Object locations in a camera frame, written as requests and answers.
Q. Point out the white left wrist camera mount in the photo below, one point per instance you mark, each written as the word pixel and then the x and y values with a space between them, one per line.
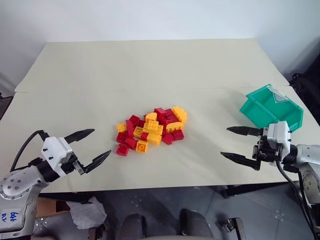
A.
pixel 55 151

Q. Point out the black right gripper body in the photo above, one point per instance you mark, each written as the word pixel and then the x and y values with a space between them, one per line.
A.
pixel 267 151

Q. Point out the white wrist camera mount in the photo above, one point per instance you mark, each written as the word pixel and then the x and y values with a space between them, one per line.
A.
pixel 278 135
pixel 55 151

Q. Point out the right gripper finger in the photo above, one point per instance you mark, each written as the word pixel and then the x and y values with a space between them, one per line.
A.
pixel 243 130
pixel 238 159

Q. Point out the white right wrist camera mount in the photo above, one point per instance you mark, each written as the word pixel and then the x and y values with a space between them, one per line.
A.
pixel 278 135

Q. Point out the clear label plate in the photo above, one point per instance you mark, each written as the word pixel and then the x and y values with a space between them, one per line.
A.
pixel 280 96

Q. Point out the grey crumpled cloth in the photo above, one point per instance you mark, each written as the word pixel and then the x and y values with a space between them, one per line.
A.
pixel 87 215

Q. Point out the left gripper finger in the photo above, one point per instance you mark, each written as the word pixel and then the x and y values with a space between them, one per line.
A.
pixel 97 161
pixel 79 135

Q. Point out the brown cardboard box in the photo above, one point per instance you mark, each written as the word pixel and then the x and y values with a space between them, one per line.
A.
pixel 47 207

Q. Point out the dark rounded shape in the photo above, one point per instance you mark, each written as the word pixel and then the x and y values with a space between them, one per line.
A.
pixel 132 226
pixel 195 223

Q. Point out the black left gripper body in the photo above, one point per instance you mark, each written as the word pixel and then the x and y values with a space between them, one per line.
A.
pixel 71 167

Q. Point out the black metal bracket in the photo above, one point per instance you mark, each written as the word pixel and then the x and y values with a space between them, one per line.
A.
pixel 235 226

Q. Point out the green plastic bin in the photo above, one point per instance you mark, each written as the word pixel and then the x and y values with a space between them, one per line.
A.
pixel 266 110

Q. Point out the black table frame bar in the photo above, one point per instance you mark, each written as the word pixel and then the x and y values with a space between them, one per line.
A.
pixel 250 188

